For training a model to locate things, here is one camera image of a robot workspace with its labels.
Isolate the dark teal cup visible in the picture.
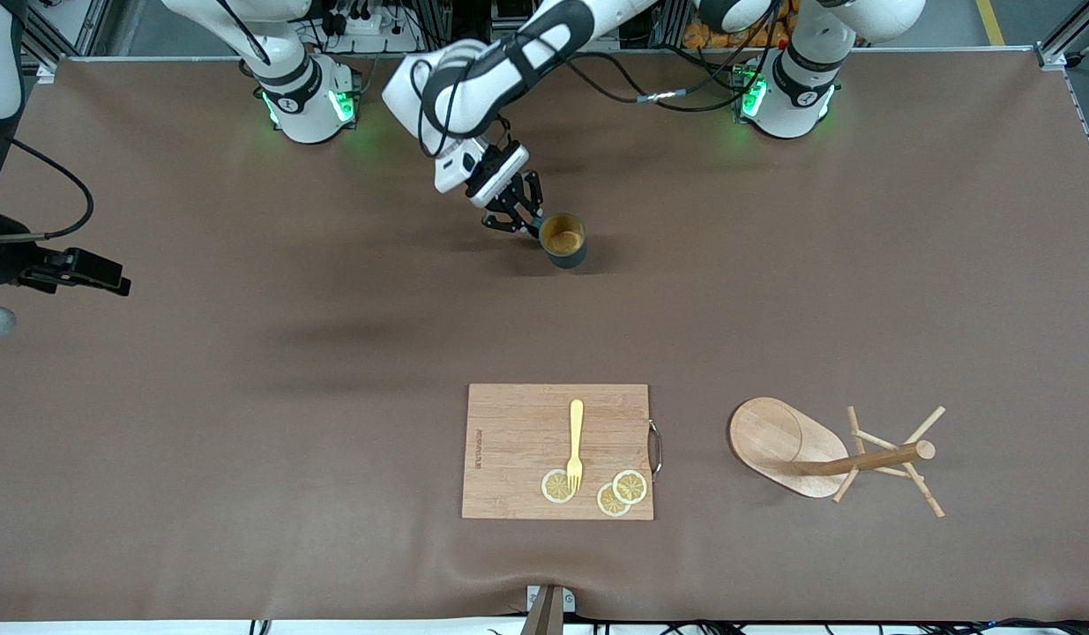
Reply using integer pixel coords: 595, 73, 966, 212
538, 213, 587, 270

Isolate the brown table cover sheet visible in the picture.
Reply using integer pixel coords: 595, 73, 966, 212
0, 49, 1089, 623

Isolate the wooden mug tree rack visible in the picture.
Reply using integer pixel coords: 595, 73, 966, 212
727, 396, 947, 519

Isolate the wooden cutting board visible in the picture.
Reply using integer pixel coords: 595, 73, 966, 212
461, 383, 664, 521

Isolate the camera mount post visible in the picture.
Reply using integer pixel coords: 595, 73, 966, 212
519, 584, 577, 635

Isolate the aluminium frame profile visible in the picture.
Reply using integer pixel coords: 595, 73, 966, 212
15, 0, 113, 71
1033, 0, 1089, 71

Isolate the yellow plastic fork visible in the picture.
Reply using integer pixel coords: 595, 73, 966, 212
566, 400, 586, 493

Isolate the white power strip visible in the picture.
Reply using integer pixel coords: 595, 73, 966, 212
319, 0, 421, 54

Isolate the orange snack bag pile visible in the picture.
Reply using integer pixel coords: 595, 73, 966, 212
682, 0, 796, 51

